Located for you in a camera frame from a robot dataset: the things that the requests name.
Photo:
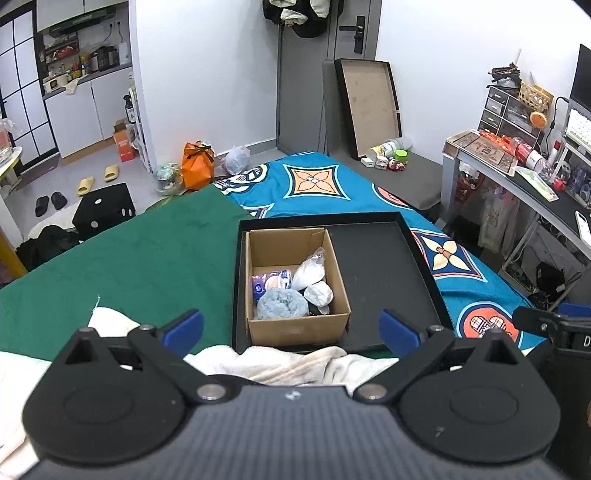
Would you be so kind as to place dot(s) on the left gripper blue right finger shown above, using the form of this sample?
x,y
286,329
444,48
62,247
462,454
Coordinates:
x,y
400,338

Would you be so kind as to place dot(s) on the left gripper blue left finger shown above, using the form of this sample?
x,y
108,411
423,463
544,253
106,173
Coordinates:
x,y
183,333

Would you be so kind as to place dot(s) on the white soft item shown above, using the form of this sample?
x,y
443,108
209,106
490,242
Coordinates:
x,y
319,294

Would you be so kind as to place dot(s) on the purple tissue pack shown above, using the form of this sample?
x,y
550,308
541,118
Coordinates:
x,y
261,283

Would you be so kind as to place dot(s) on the fluffy grey-blue plush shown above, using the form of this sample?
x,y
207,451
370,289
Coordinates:
x,y
280,303

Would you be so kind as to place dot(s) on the white fluff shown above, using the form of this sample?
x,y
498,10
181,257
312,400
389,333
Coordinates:
x,y
310,272

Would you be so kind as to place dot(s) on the brown cardboard box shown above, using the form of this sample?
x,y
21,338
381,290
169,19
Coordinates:
x,y
277,249

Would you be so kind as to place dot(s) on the black shallow tray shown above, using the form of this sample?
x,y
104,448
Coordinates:
x,y
382,267

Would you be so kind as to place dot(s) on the green cloth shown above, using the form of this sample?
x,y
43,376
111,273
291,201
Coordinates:
x,y
151,268

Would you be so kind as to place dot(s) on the desk with clutter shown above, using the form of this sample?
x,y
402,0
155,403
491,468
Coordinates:
x,y
560,213

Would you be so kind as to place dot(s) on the black stool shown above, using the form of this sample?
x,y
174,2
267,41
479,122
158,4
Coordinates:
x,y
103,209

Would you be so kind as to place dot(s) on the grey bench mattress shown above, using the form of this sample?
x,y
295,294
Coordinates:
x,y
419,185

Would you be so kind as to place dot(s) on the white towel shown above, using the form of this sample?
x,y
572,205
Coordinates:
x,y
327,366

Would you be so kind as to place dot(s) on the orange bag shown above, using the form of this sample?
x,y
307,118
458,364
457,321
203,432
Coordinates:
x,y
197,165

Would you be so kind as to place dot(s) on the blue patterned blanket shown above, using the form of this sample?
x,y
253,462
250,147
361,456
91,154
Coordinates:
x,y
311,183

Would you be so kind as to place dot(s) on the black slippers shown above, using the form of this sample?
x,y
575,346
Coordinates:
x,y
56,199

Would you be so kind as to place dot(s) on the green lidded jar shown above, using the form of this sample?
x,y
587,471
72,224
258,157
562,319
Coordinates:
x,y
401,155

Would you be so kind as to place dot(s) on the white plastic bag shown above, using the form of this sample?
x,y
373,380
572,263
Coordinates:
x,y
237,160

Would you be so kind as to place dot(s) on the orange cardboard box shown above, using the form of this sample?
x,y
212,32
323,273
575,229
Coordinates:
x,y
122,137

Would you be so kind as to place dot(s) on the grey drawer organizer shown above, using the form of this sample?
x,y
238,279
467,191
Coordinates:
x,y
506,115

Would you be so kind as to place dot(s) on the white kitchen cabinet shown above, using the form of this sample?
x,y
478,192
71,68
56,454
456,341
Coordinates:
x,y
88,116

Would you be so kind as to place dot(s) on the leaning black tray lid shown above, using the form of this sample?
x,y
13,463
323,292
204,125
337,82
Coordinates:
x,y
370,107

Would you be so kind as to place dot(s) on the grey door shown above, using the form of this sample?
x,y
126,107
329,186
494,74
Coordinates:
x,y
352,33

